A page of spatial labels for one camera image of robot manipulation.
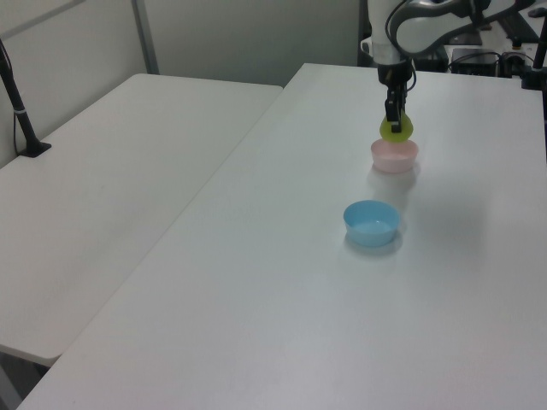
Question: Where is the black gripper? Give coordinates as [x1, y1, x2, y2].
[376, 59, 415, 133]

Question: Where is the green pear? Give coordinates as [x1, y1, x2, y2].
[379, 112, 415, 144]

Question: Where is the pink plastic bowl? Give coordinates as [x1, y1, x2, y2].
[369, 138, 420, 174]

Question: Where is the blue plastic bowl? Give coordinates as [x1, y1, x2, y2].
[343, 199, 402, 248]

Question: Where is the black electronics box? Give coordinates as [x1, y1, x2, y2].
[446, 47, 502, 76]

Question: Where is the dark flat laptop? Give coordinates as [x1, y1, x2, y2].
[448, 30, 484, 47]

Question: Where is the black keyboard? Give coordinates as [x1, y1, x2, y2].
[503, 16, 541, 44]

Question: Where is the white side table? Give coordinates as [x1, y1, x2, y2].
[0, 73, 285, 360]

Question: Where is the black clamped camera stand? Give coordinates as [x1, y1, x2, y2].
[518, 25, 547, 91]

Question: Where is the grey partition post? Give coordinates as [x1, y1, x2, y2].
[130, 0, 161, 76]

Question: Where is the black camera stand with base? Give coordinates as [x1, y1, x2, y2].
[0, 38, 53, 159]

